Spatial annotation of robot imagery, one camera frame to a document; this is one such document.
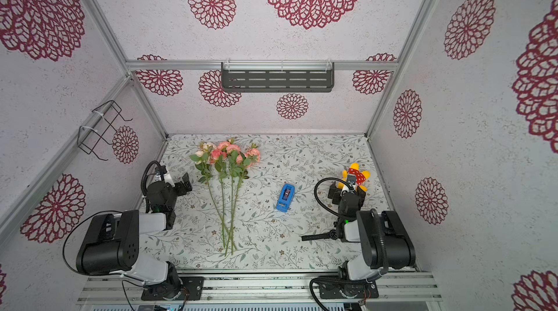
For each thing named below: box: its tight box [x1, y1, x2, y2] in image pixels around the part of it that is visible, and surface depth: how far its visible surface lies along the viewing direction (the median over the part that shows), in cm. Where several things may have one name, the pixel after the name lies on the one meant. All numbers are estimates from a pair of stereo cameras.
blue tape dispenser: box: [276, 183, 296, 213], surface depth 95 cm
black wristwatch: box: [300, 229, 338, 242], surface depth 87 cm
